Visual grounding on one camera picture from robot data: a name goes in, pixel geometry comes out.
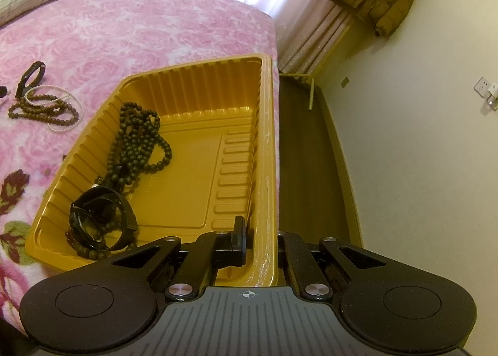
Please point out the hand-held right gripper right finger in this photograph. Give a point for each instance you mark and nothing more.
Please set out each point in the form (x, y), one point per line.
(288, 249)

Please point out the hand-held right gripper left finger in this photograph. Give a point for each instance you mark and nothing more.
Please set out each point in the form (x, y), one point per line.
(239, 241)

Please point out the yellow plastic tray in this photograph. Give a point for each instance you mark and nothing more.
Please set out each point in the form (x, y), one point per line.
(194, 177)

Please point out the black fitness band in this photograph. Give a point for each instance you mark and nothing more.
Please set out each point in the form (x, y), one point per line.
(29, 77)

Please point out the small black wristwatch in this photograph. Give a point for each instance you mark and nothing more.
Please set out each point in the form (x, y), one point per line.
(2, 91)

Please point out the wooden stick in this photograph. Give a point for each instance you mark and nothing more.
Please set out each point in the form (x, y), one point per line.
(295, 75)
(311, 93)

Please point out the pink patterned drape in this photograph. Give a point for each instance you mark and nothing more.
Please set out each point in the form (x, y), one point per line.
(311, 40)

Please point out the pink floral blanket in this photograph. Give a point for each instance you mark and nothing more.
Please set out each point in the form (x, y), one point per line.
(136, 29)

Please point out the white plug-in charger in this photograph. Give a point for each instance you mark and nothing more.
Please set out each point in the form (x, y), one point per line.
(493, 99)

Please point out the small wall plate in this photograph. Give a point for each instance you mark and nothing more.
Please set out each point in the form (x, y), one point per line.
(345, 82)

